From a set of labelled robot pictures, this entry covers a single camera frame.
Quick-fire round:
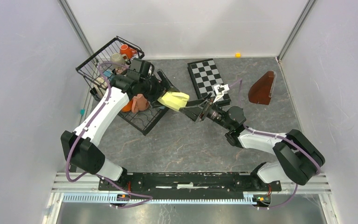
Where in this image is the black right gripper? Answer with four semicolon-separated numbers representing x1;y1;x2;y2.
179;92;232;130

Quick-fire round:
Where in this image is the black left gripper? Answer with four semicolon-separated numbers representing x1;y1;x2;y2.
140;70;179;108

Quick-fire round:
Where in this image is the yellow mug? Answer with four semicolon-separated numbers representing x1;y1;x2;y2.
158;91;190;112

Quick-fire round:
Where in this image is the salmon pink mug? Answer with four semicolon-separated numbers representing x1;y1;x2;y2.
131;94;149;113

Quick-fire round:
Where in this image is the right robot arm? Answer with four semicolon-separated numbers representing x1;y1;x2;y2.
179;98;325;190

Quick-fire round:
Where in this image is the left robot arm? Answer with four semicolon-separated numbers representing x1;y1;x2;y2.
61;69;177;190

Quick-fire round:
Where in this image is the black dish rack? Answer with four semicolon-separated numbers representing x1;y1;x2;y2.
90;69;179;136

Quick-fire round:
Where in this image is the orange cup in rack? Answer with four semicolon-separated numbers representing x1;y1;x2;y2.
121;100;133;112

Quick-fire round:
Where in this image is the cream mug in rack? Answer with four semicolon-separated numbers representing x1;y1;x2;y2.
94;76;108;98

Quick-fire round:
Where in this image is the black white chessboard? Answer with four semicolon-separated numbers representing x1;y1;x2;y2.
187;58;224;99

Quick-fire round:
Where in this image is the brown wedge object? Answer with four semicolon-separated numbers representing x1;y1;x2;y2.
248;71;276;105

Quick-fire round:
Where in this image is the black wire basket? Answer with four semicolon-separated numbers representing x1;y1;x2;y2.
76;36;145;89

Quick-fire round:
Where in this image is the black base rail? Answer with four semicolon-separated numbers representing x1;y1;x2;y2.
114;172;282;200

